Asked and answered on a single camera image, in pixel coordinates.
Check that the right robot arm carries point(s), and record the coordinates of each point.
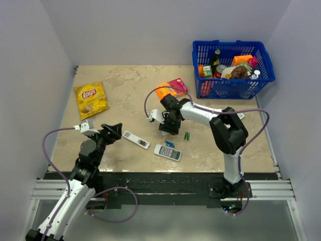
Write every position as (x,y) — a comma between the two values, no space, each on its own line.
(227,128)

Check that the blue battery left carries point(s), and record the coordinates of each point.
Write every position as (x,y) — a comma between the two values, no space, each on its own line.
(169,145)

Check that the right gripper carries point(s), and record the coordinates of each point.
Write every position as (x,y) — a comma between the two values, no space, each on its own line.
(173,130)

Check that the white long remote control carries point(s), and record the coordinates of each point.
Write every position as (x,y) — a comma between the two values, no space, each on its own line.
(133,138)

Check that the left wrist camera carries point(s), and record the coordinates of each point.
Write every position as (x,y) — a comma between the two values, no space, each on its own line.
(86,128)

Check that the blue plastic basket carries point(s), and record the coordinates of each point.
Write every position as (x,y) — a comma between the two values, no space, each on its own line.
(212,88)

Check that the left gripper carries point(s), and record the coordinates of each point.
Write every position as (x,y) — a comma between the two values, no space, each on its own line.
(115,132)

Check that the grey-faced remote control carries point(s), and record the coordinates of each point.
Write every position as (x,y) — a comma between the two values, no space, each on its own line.
(167,152)

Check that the orange pink sponge box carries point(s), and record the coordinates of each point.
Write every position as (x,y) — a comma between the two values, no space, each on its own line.
(175,87)

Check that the yellow Lays chips bag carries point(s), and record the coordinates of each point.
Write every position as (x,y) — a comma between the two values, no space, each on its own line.
(91,99)

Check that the blue battery right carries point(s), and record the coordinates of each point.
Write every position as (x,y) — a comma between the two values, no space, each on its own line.
(170,142)

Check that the orange pink box in basket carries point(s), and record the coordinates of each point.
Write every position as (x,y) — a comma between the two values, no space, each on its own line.
(247,61)

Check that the white bottle cap item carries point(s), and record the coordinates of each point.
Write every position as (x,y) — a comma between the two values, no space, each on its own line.
(255,74)

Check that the blue battery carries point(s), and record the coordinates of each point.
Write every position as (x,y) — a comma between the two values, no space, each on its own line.
(170,142)
(169,145)

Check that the aluminium frame rail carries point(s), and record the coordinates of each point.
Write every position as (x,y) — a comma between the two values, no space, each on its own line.
(280,189)

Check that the brown snack packet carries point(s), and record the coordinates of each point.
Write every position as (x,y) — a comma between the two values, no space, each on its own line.
(236,72)

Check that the small white remote control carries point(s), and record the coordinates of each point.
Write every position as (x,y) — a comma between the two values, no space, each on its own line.
(241,115)

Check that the black table front rail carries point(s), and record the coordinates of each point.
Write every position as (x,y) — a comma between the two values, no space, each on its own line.
(157,188)

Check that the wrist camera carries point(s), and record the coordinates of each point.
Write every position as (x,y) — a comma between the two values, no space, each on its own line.
(86,128)
(156,115)

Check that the dark glass bottle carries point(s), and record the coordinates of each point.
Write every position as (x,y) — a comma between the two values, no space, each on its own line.
(215,60)

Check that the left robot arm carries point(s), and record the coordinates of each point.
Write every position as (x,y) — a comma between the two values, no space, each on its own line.
(81,185)

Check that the green yellow carton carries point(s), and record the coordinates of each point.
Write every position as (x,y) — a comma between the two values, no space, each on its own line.
(207,71)

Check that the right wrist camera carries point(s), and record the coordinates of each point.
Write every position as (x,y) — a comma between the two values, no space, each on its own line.
(156,115)

